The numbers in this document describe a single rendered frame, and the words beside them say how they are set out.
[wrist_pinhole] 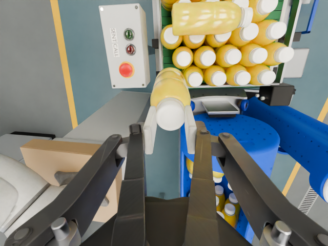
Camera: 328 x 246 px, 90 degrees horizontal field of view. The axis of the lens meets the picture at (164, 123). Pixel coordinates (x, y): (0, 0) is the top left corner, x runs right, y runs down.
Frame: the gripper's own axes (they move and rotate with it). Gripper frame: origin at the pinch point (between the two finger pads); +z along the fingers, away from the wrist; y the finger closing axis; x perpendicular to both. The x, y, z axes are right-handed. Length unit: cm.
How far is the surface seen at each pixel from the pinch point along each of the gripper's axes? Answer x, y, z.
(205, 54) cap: 6.8, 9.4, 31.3
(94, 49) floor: 12, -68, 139
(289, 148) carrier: -41, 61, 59
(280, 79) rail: -2, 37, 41
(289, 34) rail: 12, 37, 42
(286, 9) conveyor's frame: 19, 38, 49
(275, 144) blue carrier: -14.5, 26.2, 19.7
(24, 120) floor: -56, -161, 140
